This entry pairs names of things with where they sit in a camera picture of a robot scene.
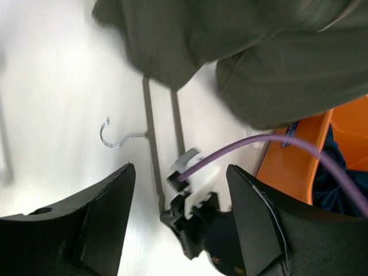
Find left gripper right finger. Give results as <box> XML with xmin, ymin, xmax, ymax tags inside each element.
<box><xmin>227</xmin><ymin>165</ymin><xmax>367</xmax><ymax>275</ymax></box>

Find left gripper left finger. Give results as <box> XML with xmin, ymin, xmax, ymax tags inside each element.
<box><xmin>1</xmin><ymin>163</ymin><xmax>136</xmax><ymax>275</ymax></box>

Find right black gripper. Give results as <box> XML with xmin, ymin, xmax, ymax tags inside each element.
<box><xmin>160</xmin><ymin>192</ymin><xmax>239</xmax><ymax>273</ymax></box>

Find navy blue shorts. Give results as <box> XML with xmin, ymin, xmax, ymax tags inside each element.
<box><xmin>312</xmin><ymin>127</ymin><xmax>367</xmax><ymax>217</ymax></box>

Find grey hanger with metal hook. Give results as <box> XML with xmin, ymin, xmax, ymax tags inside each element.
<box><xmin>99</xmin><ymin>76</ymin><xmax>185</xmax><ymax>214</ymax></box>

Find olive green shorts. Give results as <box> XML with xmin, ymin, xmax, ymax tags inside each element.
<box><xmin>92</xmin><ymin>1</ymin><xmax>367</xmax><ymax>130</ymax></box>

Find orange plastic basket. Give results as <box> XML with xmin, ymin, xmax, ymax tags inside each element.
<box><xmin>256</xmin><ymin>96</ymin><xmax>367</xmax><ymax>204</ymax></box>

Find white clothes rack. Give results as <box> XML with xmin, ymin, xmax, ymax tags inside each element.
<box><xmin>1</xmin><ymin>86</ymin><xmax>14</xmax><ymax>186</ymax></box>

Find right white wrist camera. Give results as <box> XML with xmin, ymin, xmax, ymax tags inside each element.
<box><xmin>167</xmin><ymin>147</ymin><xmax>220</xmax><ymax>220</ymax></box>

